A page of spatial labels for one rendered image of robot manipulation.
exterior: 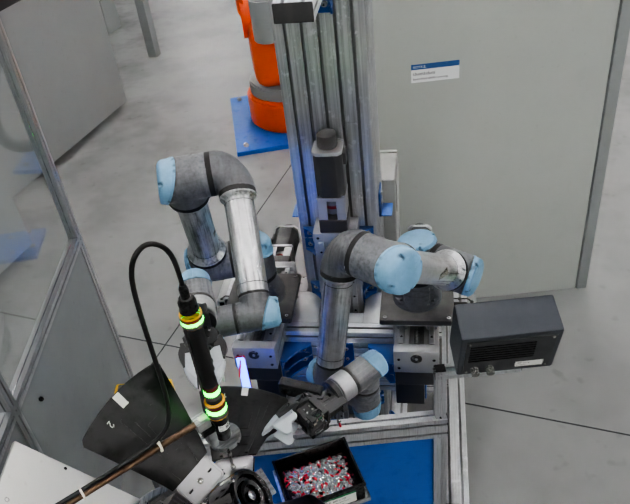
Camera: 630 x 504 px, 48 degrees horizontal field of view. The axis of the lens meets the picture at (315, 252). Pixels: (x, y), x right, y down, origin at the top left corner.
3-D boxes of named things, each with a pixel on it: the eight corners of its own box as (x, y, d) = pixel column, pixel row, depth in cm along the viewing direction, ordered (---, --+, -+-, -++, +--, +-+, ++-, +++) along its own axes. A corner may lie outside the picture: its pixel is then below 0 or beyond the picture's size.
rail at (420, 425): (145, 466, 212) (139, 450, 208) (147, 455, 216) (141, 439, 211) (447, 437, 210) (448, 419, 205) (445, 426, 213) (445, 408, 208)
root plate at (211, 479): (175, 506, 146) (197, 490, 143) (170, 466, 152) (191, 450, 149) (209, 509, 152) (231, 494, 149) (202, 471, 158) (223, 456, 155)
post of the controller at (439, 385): (435, 419, 206) (435, 372, 194) (433, 411, 208) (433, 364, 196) (445, 418, 206) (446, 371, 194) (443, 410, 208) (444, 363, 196)
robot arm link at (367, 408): (354, 390, 196) (351, 362, 189) (387, 408, 190) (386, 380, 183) (336, 408, 192) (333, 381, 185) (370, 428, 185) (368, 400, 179)
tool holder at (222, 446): (211, 463, 148) (202, 433, 142) (195, 442, 153) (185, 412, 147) (247, 439, 152) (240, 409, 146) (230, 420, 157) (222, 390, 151)
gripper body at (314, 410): (309, 423, 165) (348, 395, 170) (286, 400, 170) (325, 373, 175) (310, 441, 170) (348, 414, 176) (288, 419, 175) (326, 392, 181)
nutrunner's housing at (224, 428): (224, 456, 152) (177, 295, 125) (214, 445, 155) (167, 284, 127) (239, 446, 154) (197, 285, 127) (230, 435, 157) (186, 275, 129)
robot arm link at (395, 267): (449, 244, 213) (353, 228, 168) (494, 260, 204) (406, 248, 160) (436, 281, 214) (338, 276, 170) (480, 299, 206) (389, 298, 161)
